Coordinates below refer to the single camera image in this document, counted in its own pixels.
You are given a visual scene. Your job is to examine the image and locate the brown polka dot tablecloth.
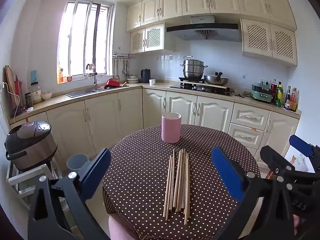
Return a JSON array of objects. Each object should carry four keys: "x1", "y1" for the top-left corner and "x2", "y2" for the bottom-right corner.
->
[{"x1": 102, "y1": 124, "x2": 262, "y2": 240}]

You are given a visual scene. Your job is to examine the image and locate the small lattice door cabinet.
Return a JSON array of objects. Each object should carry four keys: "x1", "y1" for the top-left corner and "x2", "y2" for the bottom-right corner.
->
[{"x1": 130, "y1": 23, "x2": 165, "y2": 54}]

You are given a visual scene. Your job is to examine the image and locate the white metal rack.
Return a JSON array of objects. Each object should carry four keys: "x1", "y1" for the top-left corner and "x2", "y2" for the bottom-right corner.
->
[{"x1": 6, "y1": 164, "x2": 64, "y2": 207}]

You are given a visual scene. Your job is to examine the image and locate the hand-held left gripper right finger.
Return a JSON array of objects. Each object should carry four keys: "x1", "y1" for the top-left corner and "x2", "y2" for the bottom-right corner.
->
[{"x1": 211, "y1": 146, "x2": 295, "y2": 240}]

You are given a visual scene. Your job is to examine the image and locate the red kitchen container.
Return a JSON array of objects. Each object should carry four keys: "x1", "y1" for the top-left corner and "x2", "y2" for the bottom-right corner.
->
[{"x1": 104, "y1": 78, "x2": 121, "y2": 90}]

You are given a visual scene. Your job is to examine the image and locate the black range hood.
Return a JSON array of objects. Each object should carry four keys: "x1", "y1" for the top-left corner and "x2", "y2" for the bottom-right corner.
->
[{"x1": 166, "y1": 15, "x2": 242, "y2": 42}]

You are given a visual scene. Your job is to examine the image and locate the wooden cutting board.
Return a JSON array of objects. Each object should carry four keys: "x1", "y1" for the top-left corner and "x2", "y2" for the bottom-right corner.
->
[{"x1": 4, "y1": 65, "x2": 20, "y2": 110}]

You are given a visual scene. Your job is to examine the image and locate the dark soy sauce bottle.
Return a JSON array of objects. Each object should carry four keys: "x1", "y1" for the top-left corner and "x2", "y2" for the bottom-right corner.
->
[{"x1": 284, "y1": 85, "x2": 292, "y2": 110}]

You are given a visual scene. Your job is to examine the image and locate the black gas stove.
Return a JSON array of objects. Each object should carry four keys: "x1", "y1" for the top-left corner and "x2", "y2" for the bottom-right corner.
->
[{"x1": 169, "y1": 81, "x2": 232, "y2": 97}]

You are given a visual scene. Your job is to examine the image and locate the black electric kettle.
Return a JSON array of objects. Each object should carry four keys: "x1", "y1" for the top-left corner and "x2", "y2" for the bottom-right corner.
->
[{"x1": 140, "y1": 68, "x2": 152, "y2": 83}]

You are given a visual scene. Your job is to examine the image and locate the grey blue bin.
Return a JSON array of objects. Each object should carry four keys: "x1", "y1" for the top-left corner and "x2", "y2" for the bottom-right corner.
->
[{"x1": 66, "y1": 154, "x2": 89, "y2": 178}]

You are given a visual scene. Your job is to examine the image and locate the steel kitchen faucet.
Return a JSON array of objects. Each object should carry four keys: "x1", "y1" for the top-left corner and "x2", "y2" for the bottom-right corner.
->
[{"x1": 86, "y1": 63, "x2": 98, "y2": 91}]

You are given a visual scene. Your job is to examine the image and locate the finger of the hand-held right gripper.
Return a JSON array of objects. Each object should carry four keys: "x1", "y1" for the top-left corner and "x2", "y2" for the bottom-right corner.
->
[
  {"x1": 259, "y1": 145, "x2": 296, "y2": 178},
  {"x1": 289, "y1": 134, "x2": 320, "y2": 174}
]

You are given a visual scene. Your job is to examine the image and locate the pink cylindrical cup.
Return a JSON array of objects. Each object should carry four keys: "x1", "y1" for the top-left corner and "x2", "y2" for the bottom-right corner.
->
[{"x1": 161, "y1": 112, "x2": 182, "y2": 143}]

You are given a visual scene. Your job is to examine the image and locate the row of wooden chopsticks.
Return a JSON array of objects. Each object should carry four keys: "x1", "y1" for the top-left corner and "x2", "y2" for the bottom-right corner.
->
[{"x1": 162, "y1": 149, "x2": 191, "y2": 225}]

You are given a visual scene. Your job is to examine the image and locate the green electric cooker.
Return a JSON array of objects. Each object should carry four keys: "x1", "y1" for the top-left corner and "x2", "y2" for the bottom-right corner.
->
[{"x1": 251, "y1": 82, "x2": 273, "y2": 104}]

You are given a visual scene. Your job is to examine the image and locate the wide lattice door cabinet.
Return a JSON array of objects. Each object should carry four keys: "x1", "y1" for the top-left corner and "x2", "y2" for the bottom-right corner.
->
[{"x1": 240, "y1": 18, "x2": 298, "y2": 67}]

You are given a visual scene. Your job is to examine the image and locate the red handled kitchen tool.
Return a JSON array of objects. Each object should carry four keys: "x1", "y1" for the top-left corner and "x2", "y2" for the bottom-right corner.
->
[{"x1": 14, "y1": 74, "x2": 24, "y2": 105}]

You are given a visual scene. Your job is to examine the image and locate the orange cap sauce bottle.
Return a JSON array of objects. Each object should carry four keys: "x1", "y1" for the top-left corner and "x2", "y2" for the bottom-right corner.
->
[{"x1": 290, "y1": 87, "x2": 299, "y2": 112}]

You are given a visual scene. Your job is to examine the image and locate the stainless steamer pot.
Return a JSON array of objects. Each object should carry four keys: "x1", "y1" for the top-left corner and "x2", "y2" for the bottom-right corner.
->
[{"x1": 180, "y1": 56, "x2": 208, "y2": 79}]

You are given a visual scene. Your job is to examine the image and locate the steel wok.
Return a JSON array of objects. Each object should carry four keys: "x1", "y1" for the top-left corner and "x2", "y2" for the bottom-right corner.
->
[{"x1": 204, "y1": 72, "x2": 229, "y2": 86}]

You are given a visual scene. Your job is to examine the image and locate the red printed packet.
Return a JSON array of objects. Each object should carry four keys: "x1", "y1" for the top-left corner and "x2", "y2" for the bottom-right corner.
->
[{"x1": 265, "y1": 169, "x2": 279, "y2": 180}]

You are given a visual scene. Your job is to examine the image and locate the cream base cabinets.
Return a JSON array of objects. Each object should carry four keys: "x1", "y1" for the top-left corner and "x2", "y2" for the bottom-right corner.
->
[{"x1": 9, "y1": 86, "x2": 300, "y2": 170}]

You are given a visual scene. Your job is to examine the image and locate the red cap cola bottle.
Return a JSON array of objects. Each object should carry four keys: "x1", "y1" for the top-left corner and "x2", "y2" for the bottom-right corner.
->
[{"x1": 271, "y1": 79, "x2": 278, "y2": 102}]

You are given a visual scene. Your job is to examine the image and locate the cream upper wall cabinets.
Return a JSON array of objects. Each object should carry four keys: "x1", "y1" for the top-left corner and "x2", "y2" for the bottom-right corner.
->
[{"x1": 126, "y1": 0, "x2": 298, "y2": 33}]

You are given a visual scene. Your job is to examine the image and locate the large glass jar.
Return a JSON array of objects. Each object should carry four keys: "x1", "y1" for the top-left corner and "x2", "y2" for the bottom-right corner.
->
[{"x1": 30, "y1": 81, "x2": 43, "y2": 104}]

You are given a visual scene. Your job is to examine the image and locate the kitchen window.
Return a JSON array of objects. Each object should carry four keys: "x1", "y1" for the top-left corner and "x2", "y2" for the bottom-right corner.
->
[{"x1": 57, "y1": 0, "x2": 117, "y2": 83}]

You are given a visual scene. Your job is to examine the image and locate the white printed plastic bag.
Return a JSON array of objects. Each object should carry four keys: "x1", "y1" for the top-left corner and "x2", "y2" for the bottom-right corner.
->
[{"x1": 285, "y1": 144, "x2": 314, "y2": 173}]

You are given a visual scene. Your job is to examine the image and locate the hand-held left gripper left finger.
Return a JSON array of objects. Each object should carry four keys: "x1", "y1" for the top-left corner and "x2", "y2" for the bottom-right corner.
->
[{"x1": 27, "y1": 148, "x2": 112, "y2": 240}]

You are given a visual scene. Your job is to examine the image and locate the wall utensil rail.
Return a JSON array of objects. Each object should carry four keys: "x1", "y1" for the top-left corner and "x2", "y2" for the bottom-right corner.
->
[{"x1": 112, "y1": 53, "x2": 136, "y2": 62}]

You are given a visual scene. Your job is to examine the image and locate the green bottle yellow label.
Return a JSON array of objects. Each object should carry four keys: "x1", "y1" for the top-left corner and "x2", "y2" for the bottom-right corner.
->
[{"x1": 275, "y1": 81, "x2": 284, "y2": 107}]

